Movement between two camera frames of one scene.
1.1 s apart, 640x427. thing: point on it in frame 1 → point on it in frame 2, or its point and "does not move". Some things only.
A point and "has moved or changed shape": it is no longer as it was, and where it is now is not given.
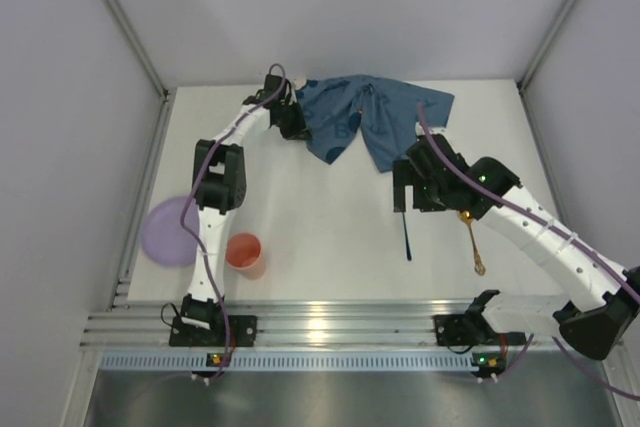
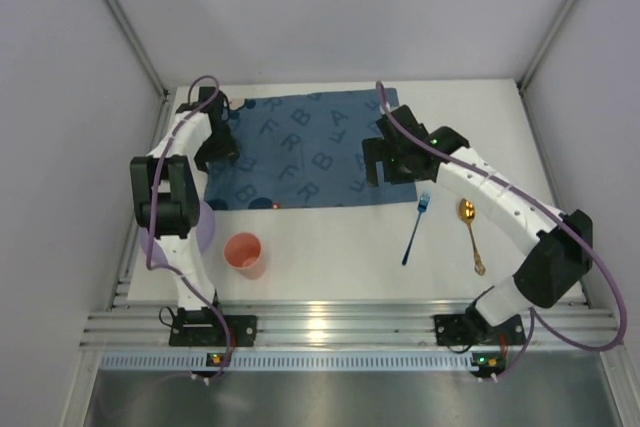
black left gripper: x=292 y=123 → x=220 y=148
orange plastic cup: x=244 y=254 does not move
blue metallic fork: x=407 y=242 → x=423 y=204
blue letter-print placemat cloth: x=333 y=108 has moved or changed shape
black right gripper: x=404 y=179 → x=376 y=161
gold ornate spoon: x=478 y=266 does not move
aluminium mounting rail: x=298 y=323 does not move
